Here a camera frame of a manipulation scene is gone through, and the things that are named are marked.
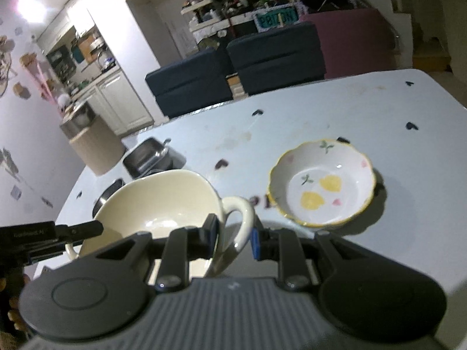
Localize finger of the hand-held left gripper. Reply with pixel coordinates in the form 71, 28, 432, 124
55, 220, 104, 243

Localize dark blue chair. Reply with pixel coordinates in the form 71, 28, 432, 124
226, 22, 326, 95
145, 47, 234, 118

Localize white storage shelf rack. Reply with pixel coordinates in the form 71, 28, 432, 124
181, 0, 234, 32

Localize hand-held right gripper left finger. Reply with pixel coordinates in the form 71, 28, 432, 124
76, 213, 221, 292

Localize round steel bowl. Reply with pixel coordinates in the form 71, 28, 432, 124
93, 178, 127, 216

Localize cream bowl with handles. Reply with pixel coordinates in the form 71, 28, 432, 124
65, 169, 255, 278

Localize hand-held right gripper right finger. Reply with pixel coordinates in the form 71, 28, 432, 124
250, 226, 398, 292

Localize floral bowl with yellow rim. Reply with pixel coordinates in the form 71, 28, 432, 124
269, 139, 377, 228

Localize small rectangular steel container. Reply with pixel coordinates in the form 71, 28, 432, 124
123, 136, 170, 176

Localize maroon sofa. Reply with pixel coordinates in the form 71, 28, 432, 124
299, 8, 398, 80

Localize teal plate sign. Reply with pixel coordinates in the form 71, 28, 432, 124
255, 5, 300, 32

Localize person's left hand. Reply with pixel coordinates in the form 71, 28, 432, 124
0, 273, 32, 334

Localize white kitchen base cabinets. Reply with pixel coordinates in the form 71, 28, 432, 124
69, 67, 156, 137

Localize large rectangular steel container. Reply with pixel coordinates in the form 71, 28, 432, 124
140, 148, 187, 179

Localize beige kettle with steel lid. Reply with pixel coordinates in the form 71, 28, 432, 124
59, 101, 127, 176

